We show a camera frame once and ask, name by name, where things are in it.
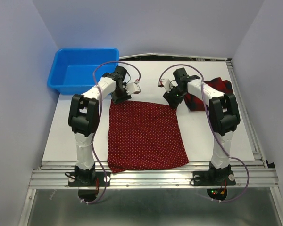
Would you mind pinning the red navy plaid skirt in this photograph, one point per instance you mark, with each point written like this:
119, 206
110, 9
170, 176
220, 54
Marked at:
195, 104

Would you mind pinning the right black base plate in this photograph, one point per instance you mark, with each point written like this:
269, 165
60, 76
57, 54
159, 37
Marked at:
204, 178

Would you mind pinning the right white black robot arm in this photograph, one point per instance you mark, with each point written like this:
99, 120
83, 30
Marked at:
223, 118

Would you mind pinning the aluminium table frame rail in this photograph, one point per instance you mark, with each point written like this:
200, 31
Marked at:
51, 176

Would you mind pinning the red white-dotted skirt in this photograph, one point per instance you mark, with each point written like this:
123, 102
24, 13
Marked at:
144, 136

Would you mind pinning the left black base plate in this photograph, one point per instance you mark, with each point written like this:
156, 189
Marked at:
97, 179

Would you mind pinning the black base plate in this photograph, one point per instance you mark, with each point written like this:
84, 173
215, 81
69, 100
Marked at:
204, 178
97, 179

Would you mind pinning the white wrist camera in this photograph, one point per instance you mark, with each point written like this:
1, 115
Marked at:
132, 88
165, 83

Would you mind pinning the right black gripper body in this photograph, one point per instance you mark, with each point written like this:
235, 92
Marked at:
174, 96

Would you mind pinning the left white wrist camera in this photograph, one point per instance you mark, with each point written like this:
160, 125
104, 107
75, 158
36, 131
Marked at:
132, 88

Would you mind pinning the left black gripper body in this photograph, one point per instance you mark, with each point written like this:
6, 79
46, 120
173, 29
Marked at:
120, 95

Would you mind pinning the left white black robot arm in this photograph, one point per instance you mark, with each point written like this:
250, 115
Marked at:
84, 118

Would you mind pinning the blue plastic bin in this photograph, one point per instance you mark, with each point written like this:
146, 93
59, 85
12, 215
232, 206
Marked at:
72, 68

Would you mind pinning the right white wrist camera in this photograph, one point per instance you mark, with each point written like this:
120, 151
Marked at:
165, 83

